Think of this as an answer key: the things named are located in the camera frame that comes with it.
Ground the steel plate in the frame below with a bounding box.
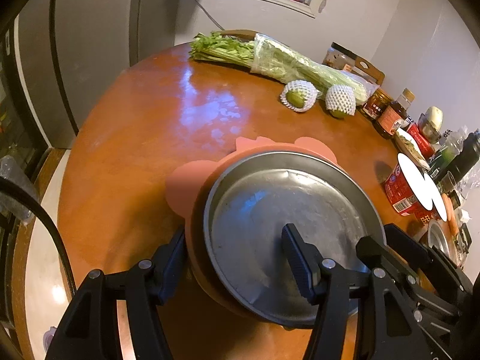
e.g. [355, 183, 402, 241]
[202, 151, 386, 328]

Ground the large steel bowl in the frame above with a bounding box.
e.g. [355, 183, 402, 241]
[427, 219, 459, 265]

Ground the carrot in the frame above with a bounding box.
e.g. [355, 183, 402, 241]
[441, 193, 459, 237]

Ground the left red noodle cup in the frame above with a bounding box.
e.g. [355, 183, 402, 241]
[384, 153, 433, 216]

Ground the red noodle cup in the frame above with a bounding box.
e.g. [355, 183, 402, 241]
[414, 173, 448, 224]
[384, 153, 433, 216]

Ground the right red noodle cup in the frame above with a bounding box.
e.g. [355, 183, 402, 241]
[414, 173, 448, 224]

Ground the white dish with food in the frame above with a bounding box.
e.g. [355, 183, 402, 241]
[393, 128, 431, 171]

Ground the red box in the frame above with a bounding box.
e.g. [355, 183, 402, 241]
[407, 123, 435, 160]

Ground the black thermos flask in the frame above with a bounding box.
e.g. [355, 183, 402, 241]
[433, 129, 480, 185]

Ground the green plastic bottle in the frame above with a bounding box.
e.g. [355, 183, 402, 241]
[429, 133, 466, 180]

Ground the brown sauce bottle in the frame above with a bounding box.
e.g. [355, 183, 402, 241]
[374, 88, 415, 139]

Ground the small steel bowl with vegetable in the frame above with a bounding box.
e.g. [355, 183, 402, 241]
[417, 106, 443, 144]

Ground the chili sauce jar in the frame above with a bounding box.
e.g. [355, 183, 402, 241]
[360, 87, 393, 120]

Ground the right netted green pear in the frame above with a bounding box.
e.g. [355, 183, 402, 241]
[325, 85, 356, 119]

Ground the netted green pear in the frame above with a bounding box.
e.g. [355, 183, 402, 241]
[325, 85, 356, 119]
[279, 80, 320, 113]

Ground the left netted green pear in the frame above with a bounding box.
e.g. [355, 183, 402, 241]
[279, 80, 320, 113]

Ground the wooden chair back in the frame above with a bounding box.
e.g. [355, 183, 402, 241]
[354, 56, 385, 86]

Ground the clear jar black lid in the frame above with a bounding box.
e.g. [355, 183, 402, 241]
[322, 42, 357, 70]

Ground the celery bunch in plastic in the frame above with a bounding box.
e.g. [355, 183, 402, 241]
[190, 32, 379, 106]

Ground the curved wooden chair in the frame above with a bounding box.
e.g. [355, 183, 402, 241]
[220, 29, 257, 41]

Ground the black cable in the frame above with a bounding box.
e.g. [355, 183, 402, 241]
[0, 176, 78, 298]

